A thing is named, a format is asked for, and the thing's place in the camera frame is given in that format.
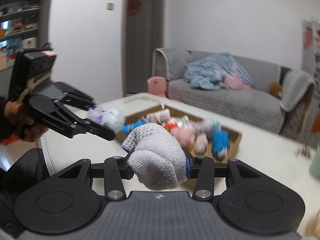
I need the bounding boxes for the flower printed refrigerator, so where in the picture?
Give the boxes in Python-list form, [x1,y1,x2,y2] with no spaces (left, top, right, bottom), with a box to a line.
[301,17,320,135]

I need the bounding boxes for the pale green cup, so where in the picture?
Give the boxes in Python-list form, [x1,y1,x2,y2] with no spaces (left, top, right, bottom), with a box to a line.
[309,146,320,183]

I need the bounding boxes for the blue white sock roll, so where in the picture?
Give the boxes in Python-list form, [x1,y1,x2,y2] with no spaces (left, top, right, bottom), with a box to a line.
[122,120,145,134]

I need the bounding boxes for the white purple fluffy sock roll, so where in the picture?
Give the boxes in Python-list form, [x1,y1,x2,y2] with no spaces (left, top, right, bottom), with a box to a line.
[86,106,125,133]

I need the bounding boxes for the grey quilted sofa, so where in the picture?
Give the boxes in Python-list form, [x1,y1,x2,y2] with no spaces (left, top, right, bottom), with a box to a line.
[152,48,317,143]

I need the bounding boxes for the grey bookshelf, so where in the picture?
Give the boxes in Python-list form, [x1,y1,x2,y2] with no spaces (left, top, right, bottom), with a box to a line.
[0,0,54,70]

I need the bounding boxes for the white storage box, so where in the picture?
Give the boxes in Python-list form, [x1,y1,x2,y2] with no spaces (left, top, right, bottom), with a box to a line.
[22,37,38,49]

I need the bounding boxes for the grey quilted throw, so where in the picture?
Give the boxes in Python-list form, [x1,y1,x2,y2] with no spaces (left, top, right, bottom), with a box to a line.
[280,70,316,112]

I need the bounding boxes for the pink white fluffy sock roll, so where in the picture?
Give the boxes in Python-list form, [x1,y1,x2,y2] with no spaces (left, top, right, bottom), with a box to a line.
[194,134,208,154]

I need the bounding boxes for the pink plastic chair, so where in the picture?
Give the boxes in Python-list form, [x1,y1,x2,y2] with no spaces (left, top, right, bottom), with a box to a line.
[147,77,167,98]

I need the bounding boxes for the person's left forearm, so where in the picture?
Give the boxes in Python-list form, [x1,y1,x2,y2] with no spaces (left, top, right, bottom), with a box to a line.
[0,97,9,140]

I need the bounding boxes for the pink white bagged sock roll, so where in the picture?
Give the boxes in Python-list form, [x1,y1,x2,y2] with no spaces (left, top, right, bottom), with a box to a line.
[147,110,170,123]

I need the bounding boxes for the red round door decoration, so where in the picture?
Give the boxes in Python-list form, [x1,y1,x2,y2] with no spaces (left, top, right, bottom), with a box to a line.
[127,0,142,15]

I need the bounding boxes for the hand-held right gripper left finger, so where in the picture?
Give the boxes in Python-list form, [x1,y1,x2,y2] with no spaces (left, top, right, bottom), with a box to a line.
[55,152,135,202]

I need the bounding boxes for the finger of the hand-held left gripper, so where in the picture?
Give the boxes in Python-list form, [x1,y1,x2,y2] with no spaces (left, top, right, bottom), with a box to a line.
[62,91,98,111]
[52,99,116,141]

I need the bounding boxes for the pile of sunflower seed shells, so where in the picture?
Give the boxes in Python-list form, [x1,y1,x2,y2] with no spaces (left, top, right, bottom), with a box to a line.
[294,146,312,159]

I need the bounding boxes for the grey knitted sock roll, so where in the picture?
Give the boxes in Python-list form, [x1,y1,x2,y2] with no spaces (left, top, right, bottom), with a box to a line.
[121,124,188,190]

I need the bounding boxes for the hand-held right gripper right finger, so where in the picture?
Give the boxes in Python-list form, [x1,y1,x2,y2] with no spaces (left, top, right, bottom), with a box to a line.
[182,147,270,202]

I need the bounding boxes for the pink cloth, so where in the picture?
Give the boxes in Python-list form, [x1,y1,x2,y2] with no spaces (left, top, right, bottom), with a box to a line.
[222,76,252,90]

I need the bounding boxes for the light blue blanket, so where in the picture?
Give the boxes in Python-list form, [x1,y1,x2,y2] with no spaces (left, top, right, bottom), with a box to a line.
[184,52,254,90]

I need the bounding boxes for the grey door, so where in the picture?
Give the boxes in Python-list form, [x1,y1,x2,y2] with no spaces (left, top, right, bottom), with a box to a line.
[125,0,165,97]

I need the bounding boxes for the person's left hand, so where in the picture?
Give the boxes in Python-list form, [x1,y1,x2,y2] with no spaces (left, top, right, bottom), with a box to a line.
[4,101,48,142]

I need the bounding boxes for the brown cardboard box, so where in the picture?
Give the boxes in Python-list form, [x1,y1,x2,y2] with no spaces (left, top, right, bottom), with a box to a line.
[120,105,243,161]

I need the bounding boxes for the blue sock roll pink stripe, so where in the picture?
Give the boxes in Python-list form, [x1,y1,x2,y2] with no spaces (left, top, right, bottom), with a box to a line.
[212,130,230,159]

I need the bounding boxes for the brown plush toy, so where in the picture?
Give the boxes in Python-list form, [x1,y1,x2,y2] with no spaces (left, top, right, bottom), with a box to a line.
[269,82,283,98]

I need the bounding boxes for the red white green sock roll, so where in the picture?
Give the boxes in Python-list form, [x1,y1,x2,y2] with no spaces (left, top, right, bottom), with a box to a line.
[162,117,190,130]

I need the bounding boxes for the orange bagged sock roll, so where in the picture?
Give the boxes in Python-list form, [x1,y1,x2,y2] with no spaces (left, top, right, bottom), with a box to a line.
[4,134,18,145]

